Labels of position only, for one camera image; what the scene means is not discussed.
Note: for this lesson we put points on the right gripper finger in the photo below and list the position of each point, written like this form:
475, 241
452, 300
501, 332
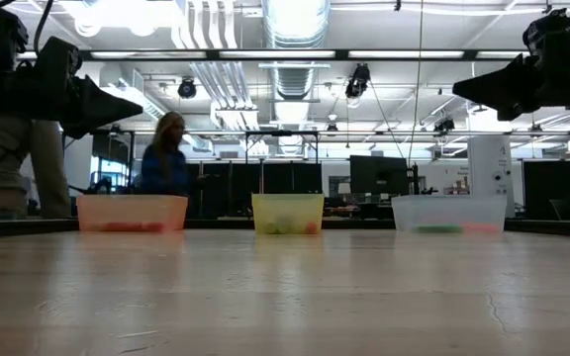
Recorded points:
507, 84

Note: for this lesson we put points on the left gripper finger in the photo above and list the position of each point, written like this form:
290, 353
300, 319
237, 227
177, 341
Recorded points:
92, 106

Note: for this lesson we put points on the black partition panel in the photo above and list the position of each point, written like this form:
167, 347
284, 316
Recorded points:
544, 190
235, 188

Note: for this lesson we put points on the white LED light strip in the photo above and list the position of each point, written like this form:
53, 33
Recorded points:
406, 54
275, 54
503, 54
141, 54

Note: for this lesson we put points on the pink highlighter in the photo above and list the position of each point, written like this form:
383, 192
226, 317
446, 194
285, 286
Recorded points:
483, 228

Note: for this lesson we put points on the silver ventilation duct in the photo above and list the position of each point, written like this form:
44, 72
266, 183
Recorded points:
295, 25

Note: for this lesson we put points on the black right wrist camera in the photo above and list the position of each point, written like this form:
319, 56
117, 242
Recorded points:
546, 29

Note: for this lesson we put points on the orange plastic bin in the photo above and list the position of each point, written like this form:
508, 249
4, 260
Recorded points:
131, 210

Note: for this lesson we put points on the black overhead frame bar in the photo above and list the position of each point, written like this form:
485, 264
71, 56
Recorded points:
342, 55

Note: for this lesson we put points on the black monitor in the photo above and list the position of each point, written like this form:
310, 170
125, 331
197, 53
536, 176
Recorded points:
379, 175

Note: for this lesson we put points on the black table frame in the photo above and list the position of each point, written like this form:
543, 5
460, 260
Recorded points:
359, 224

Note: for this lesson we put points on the black ceiling spotlight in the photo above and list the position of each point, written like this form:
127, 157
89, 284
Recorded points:
444, 125
186, 89

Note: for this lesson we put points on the white pillar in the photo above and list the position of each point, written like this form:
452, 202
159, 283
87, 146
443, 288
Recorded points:
490, 168

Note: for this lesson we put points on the clear plastic bin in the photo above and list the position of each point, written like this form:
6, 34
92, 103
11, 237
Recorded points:
448, 210

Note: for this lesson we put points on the yellow plastic bin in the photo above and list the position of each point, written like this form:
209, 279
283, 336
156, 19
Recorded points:
287, 207

